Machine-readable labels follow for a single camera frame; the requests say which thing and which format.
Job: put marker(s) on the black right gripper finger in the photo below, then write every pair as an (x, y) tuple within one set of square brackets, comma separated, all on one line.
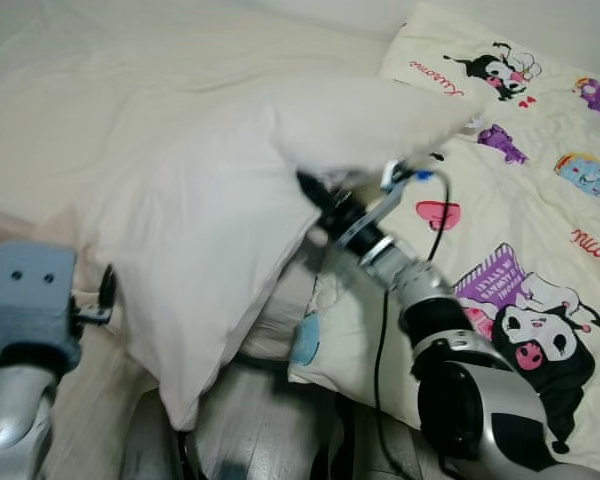
[(315, 188)]

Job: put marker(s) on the white pillow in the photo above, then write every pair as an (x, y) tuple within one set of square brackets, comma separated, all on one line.
[(200, 220)]

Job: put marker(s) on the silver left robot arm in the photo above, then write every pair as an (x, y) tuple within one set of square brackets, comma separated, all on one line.
[(15, 420)]

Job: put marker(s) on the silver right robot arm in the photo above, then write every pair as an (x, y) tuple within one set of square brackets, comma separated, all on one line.
[(480, 400)]

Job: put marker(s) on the grey robot left leg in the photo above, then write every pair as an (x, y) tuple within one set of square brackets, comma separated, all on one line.
[(155, 450)]

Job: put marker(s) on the grey robot leg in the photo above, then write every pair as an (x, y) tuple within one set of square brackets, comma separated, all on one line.
[(270, 420), (155, 450)]

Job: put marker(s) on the cream cartoon print quilt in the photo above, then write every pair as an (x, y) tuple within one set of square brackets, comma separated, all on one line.
[(520, 210)]

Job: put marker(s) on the grey robot right leg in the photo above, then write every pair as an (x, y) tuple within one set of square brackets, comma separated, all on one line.
[(270, 420)]

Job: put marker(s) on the white bed sheet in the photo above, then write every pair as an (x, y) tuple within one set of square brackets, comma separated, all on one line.
[(130, 70)]

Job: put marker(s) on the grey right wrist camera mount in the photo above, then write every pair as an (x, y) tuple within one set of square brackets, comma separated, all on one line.
[(380, 210)]

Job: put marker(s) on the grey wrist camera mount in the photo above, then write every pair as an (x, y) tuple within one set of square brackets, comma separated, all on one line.
[(380, 210), (30, 290)]

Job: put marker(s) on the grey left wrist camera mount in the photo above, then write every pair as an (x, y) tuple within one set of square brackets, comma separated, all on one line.
[(30, 290)]

